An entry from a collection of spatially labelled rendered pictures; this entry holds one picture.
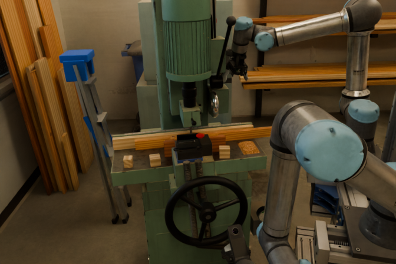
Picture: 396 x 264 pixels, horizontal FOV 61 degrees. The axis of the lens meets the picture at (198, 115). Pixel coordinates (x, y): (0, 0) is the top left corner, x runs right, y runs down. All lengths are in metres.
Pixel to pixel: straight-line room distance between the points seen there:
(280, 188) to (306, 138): 0.25
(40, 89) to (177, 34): 1.55
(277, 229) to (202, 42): 0.67
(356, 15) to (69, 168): 2.20
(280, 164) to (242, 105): 3.08
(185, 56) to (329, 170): 0.70
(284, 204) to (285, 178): 0.08
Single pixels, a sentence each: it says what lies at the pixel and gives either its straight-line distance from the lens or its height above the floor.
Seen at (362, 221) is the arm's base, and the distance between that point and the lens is 1.19.
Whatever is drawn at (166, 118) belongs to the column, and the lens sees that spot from 1.56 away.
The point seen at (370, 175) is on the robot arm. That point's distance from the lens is 0.80.
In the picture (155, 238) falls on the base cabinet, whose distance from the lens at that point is 1.48.
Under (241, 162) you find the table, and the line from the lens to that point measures 1.33.
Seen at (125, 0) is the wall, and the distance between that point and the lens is 3.68.
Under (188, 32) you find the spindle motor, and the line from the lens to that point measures 1.20.
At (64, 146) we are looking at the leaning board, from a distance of 2.70.
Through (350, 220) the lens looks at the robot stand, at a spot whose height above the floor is 0.82.
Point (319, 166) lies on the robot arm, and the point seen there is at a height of 1.22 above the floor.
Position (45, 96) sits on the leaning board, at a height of 0.79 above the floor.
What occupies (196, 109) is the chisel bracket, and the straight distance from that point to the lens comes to 1.32.
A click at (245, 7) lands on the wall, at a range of 3.67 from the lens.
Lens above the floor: 1.57
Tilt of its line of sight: 23 degrees down
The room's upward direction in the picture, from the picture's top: 2 degrees counter-clockwise
